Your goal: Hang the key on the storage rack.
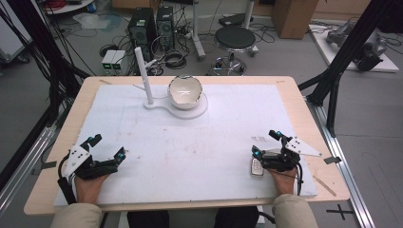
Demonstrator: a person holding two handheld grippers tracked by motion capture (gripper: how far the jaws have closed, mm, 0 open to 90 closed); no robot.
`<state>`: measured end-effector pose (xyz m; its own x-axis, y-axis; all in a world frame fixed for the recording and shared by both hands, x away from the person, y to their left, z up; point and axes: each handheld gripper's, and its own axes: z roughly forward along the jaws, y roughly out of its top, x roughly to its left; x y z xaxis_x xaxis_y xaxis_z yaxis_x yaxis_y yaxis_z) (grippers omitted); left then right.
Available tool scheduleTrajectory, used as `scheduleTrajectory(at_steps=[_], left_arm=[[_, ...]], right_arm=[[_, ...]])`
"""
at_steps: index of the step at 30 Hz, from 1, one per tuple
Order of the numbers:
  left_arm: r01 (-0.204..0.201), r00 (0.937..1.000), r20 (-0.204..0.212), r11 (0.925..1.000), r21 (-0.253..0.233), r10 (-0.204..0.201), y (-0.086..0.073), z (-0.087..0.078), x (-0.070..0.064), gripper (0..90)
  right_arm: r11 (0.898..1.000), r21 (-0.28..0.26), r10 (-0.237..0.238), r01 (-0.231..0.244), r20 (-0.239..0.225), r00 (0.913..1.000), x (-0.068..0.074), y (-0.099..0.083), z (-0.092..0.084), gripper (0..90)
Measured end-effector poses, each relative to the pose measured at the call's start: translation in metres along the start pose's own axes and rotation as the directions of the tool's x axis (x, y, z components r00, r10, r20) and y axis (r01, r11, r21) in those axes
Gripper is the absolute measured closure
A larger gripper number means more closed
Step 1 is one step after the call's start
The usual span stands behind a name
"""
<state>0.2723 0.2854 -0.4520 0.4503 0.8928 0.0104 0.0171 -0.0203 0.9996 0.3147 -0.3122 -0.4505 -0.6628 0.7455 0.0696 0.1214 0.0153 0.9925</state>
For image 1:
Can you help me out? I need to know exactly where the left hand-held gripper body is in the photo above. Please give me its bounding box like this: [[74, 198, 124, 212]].
[[62, 143, 120, 181]]

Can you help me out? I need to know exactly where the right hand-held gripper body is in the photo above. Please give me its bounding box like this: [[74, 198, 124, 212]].
[[260, 136, 323, 172]]

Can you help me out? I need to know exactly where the small silver remote control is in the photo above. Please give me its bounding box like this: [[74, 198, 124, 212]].
[[250, 157, 265, 178]]

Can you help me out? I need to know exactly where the person's right hand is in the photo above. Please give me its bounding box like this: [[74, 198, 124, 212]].
[[269, 167, 299, 197]]

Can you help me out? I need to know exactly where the person's left hand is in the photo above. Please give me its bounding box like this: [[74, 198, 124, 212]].
[[74, 173, 110, 205]]

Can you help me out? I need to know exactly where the thin wooden stick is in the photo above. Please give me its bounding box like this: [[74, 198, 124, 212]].
[[312, 175, 337, 198]]

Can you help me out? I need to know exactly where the white foam board mat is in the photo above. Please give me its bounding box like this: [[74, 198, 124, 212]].
[[52, 83, 318, 207]]

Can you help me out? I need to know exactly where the white stand with upright pole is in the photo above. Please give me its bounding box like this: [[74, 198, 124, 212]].
[[134, 47, 209, 121]]

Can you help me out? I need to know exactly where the small white power supply box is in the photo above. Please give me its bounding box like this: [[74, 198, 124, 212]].
[[101, 49, 117, 72], [110, 49, 127, 72]]

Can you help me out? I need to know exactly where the white eggshell-shaped bowl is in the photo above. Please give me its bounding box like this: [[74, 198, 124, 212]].
[[167, 74, 204, 110]]

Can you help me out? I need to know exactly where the white board on floor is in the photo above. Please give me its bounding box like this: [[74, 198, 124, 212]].
[[308, 24, 400, 74]]

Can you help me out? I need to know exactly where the black round stool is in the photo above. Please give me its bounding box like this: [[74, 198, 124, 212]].
[[210, 26, 258, 77]]

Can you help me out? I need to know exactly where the brown cardboard box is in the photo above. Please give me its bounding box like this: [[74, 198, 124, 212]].
[[271, 0, 319, 40]]

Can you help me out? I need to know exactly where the black computer tower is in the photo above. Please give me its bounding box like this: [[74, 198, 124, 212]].
[[127, 7, 157, 62], [156, 5, 176, 52]]

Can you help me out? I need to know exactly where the white desk leg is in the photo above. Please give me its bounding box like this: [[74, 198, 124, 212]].
[[190, 0, 207, 62], [242, 0, 259, 57]]

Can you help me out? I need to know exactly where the clear plastic bag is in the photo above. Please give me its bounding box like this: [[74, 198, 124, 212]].
[[72, 11, 124, 33]]

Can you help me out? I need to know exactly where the grey and black machine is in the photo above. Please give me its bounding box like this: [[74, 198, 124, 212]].
[[325, 21, 388, 72]]

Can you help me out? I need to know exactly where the round white table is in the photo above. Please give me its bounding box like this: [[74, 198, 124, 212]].
[[43, 0, 96, 16]]

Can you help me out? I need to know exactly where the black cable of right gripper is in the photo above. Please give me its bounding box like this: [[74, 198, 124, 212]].
[[295, 161, 305, 196]]

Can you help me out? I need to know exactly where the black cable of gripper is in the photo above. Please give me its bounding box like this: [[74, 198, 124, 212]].
[[56, 151, 78, 205], [295, 161, 305, 196]]

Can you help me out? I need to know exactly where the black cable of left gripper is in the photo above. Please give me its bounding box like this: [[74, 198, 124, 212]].
[[56, 151, 78, 205]]

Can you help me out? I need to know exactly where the aluminium floor rail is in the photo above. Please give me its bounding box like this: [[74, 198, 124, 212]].
[[304, 94, 377, 228], [0, 125, 59, 218]]

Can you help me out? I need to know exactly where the black metal frame with cables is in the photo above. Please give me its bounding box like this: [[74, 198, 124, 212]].
[[0, 0, 91, 127]]

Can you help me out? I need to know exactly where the black metal frame strut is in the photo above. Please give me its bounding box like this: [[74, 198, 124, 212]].
[[297, 0, 395, 138]]

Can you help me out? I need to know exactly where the coil of black cables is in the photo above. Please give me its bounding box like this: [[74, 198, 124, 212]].
[[163, 49, 188, 70]]

